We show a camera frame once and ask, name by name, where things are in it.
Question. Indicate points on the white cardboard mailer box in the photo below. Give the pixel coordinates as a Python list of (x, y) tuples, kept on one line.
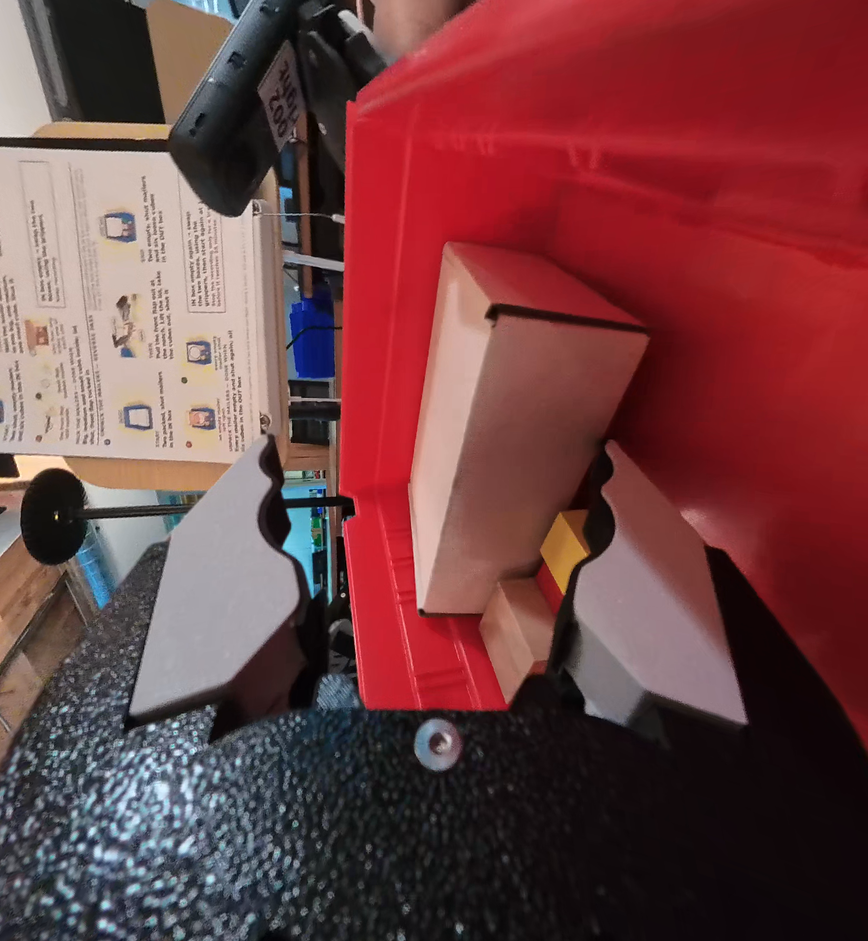
[(522, 412)]

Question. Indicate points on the blue plastic bin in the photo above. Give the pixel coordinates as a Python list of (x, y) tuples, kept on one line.
[(313, 345)]

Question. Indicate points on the yellow wooden cube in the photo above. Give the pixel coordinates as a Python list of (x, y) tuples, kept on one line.
[(562, 548)]

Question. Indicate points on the black flat panel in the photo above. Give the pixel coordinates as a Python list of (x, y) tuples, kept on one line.
[(96, 59)]

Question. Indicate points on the person's right hand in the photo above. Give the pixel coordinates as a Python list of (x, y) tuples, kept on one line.
[(419, 18)]

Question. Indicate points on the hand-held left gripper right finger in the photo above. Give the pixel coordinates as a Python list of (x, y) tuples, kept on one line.
[(654, 588)]

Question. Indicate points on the black round knob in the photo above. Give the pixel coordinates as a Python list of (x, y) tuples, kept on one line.
[(41, 514)]

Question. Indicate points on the tan rounded board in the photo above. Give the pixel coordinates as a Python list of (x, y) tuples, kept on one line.
[(184, 59)]

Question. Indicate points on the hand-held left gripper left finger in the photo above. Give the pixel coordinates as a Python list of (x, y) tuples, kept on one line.
[(213, 588)]

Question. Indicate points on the black thin rod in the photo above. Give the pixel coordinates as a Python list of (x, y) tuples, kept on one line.
[(133, 509)]

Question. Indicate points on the plain wooden cube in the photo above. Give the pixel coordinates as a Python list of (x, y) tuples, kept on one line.
[(515, 639)]

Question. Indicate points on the printed instruction sheet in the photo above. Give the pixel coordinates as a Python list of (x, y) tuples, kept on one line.
[(111, 294)]

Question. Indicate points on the red plastic bin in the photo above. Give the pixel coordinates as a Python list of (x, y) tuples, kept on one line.
[(735, 220)]

